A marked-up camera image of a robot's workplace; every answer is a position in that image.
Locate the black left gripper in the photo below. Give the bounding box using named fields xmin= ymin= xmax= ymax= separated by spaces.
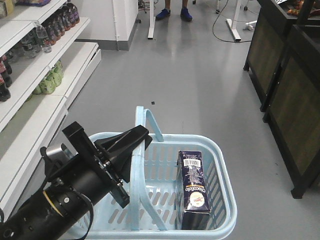
xmin=62 ymin=121 xmax=149 ymax=208

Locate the light blue shopping basket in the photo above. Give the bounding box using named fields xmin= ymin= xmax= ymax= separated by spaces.
xmin=65 ymin=105 xmax=238 ymax=240

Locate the dark blue cookie box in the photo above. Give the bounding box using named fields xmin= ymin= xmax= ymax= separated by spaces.
xmin=175 ymin=150 xmax=211 ymax=230

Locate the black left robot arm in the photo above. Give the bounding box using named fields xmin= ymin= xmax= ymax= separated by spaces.
xmin=0 ymin=122 xmax=152 ymax=240

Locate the white store shelving unit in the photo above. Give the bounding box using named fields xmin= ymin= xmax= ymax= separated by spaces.
xmin=0 ymin=16 xmax=102 ymax=218

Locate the dark wooden display stand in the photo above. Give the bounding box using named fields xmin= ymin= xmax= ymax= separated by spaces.
xmin=243 ymin=0 xmax=303 ymax=112

